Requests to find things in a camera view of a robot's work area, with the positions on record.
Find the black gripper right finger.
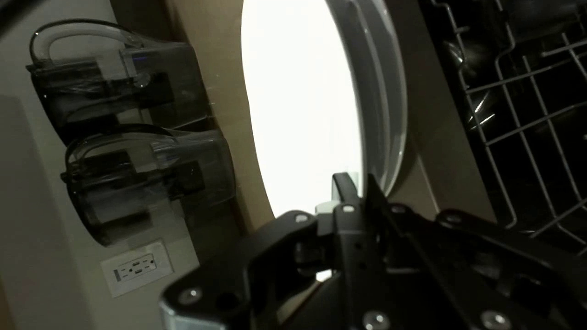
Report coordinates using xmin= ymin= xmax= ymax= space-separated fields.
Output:
xmin=283 ymin=173 xmax=587 ymax=330

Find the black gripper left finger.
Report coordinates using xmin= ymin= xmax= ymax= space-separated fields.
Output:
xmin=160 ymin=209 xmax=321 ymax=330

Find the white wall outlet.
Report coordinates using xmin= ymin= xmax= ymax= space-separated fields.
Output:
xmin=99 ymin=239 xmax=176 ymax=299

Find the wire dishwasher rack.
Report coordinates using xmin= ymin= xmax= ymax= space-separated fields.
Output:
xmin=428 ymin=0 xmax=587 ymax=259

